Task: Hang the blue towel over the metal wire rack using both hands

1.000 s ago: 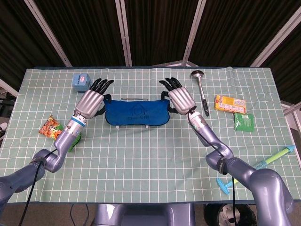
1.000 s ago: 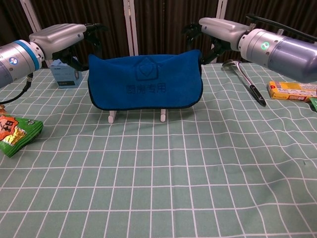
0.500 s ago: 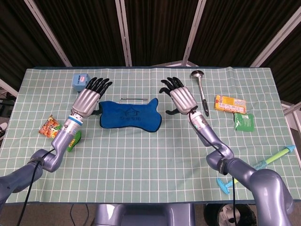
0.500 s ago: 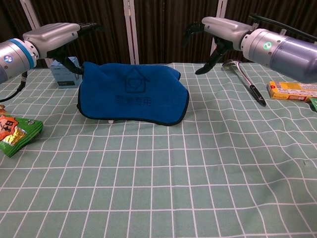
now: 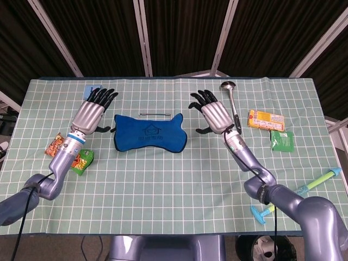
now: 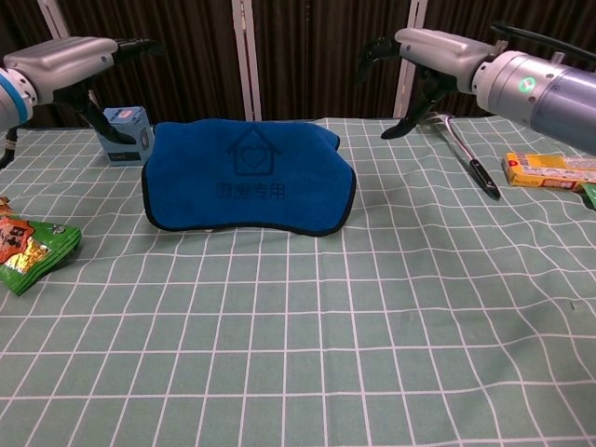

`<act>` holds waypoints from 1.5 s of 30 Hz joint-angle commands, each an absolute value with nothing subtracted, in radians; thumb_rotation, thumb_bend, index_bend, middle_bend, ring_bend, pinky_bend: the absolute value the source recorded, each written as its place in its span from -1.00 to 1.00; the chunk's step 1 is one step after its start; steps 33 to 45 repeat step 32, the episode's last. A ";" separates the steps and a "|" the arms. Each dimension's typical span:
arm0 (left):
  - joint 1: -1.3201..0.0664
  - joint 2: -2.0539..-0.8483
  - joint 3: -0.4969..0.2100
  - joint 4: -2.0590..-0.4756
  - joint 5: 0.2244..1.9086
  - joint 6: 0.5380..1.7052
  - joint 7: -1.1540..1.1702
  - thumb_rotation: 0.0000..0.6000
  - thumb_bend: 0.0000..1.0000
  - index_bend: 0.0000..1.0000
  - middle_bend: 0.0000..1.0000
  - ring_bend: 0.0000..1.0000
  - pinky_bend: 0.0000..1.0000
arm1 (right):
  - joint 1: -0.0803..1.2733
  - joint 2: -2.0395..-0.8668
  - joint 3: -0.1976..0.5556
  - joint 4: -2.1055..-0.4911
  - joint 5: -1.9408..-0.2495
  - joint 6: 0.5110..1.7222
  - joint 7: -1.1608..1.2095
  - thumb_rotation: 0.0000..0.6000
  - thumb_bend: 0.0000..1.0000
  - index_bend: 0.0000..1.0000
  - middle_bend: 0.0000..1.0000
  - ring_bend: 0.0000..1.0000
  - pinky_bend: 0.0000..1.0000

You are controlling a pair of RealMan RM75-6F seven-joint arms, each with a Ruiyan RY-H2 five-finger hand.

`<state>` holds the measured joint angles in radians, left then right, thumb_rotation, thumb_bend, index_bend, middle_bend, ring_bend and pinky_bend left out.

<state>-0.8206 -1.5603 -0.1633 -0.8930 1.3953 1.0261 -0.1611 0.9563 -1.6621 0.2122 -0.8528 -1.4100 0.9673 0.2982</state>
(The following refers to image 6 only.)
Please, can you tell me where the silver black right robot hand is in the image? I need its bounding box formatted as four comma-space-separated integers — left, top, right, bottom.
356, 26, 508, 141

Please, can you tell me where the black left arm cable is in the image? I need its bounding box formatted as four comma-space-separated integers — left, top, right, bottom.
0, 125, 20, 169

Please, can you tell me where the yellow flat food box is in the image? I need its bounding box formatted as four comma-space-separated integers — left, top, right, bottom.
501, 152, 596, 193

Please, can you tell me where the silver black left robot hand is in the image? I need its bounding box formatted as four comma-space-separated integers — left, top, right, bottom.
2, 36, 167, 145

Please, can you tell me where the small light blue box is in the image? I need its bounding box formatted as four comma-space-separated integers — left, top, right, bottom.
95, 105, 155, 168

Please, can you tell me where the blue towel with black trim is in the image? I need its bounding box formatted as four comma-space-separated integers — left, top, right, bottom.
141, 118, 358, 237

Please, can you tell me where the steel ladle with black handle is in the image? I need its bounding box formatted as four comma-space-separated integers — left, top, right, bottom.
418, 111, 502, 201

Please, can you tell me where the green orange snack bag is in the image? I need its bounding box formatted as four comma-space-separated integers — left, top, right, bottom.
0, 196, 83, 298

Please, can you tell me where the green checkered tablecloth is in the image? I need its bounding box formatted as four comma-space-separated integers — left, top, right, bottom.
0, 114, 596, 447

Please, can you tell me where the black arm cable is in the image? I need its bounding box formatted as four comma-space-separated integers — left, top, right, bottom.
0, 125, 20, 169
489, 20, 596, 71

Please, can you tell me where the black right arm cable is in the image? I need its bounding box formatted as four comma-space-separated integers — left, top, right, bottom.
489, 20, 596, 71

